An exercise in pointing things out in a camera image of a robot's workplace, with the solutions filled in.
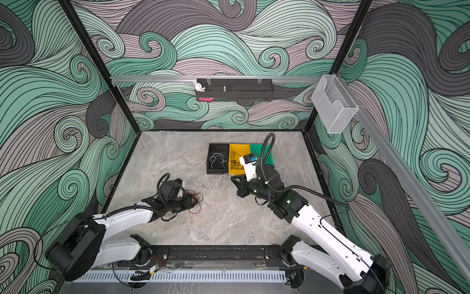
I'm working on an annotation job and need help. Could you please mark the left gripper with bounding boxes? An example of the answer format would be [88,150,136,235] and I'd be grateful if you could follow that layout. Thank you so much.
[167,192,198,213]

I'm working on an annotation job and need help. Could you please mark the red black white cables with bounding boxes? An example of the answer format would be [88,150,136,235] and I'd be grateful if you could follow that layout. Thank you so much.
[183,189,204,215]

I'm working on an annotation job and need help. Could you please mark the white cable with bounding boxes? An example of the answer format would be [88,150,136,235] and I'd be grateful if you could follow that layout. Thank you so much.
[209,151,229,170]
[203,173,236,192]

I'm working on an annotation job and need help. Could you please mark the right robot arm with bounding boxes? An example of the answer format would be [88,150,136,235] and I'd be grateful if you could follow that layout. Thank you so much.
[231,133,391,294]

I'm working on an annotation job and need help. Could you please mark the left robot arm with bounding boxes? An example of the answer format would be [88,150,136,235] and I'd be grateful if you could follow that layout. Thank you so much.
[45,173,200,281]

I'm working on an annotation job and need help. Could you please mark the green plastic bin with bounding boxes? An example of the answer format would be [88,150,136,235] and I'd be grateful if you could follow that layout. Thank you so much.
[250,144,274,165]

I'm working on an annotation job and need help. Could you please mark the yellow plastic bin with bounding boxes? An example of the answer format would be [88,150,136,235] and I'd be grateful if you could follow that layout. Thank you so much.
[228,144,250,175]

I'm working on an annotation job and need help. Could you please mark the black plastic bin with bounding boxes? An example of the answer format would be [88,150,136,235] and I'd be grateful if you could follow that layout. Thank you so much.
[206,143,229,175]

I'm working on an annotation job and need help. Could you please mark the white rabbit figurine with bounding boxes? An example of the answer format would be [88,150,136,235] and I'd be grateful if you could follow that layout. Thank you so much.
[193,79,206,92]

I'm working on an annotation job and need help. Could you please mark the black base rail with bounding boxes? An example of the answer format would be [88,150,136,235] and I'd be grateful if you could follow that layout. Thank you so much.
[120,245,362,269]

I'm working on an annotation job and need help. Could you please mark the black wall shelf tray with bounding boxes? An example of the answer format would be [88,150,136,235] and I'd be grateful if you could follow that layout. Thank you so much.
[195,78,274,104]

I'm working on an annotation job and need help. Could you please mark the clear acrylic wall holder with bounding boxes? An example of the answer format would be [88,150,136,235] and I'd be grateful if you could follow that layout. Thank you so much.
[312,75,359,134]

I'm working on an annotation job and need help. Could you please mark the white slotted cable duct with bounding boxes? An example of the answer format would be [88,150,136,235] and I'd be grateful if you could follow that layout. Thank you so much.
[76,269,287,284]

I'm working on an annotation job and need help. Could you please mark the aluminium wall rail back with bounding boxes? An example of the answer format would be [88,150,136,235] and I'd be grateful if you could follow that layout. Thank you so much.
[110,75,321,84]

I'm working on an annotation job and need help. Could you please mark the aluminium wall rail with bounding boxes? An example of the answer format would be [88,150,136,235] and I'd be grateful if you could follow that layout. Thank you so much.
[335,75,470,280]
[110,75,321,84]

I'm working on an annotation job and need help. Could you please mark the aluminium wall rail right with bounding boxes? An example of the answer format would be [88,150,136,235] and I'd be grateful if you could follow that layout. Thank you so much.
[335,75,470,280]

